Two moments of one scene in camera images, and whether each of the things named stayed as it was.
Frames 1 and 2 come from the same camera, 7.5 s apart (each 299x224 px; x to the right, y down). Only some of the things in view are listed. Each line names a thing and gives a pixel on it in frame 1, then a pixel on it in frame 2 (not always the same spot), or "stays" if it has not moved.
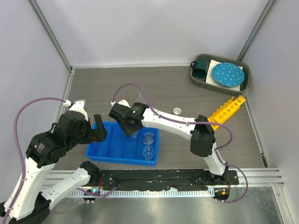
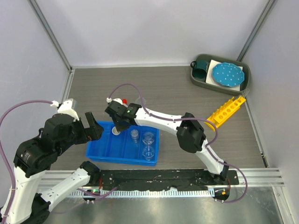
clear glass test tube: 246,92 stays
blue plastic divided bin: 142,148 stays
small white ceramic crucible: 177,110 -> 115,131
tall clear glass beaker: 148,152 stays
